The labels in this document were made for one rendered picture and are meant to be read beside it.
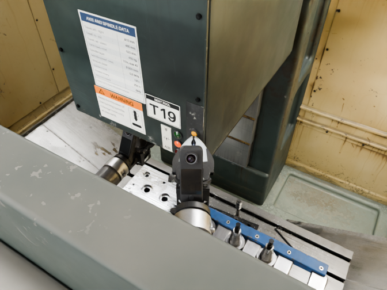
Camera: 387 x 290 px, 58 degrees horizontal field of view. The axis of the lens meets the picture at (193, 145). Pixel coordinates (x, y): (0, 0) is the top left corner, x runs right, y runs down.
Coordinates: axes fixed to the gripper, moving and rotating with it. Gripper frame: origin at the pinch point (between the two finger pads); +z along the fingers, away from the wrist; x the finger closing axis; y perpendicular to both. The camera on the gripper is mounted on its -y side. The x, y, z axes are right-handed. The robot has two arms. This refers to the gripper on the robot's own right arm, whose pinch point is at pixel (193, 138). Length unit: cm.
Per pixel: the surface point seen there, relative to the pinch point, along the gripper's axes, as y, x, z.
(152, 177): 71, -20, 46
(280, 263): 49, 28, -7
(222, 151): 76, 14, 68
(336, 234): 97, 70, 32
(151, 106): -3.0, -10.3, 7.8
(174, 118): -2.0, -4.7, 4.5
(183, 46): -21.9, -1.9, 3.1
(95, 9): -24.1, -21.1, 14.2
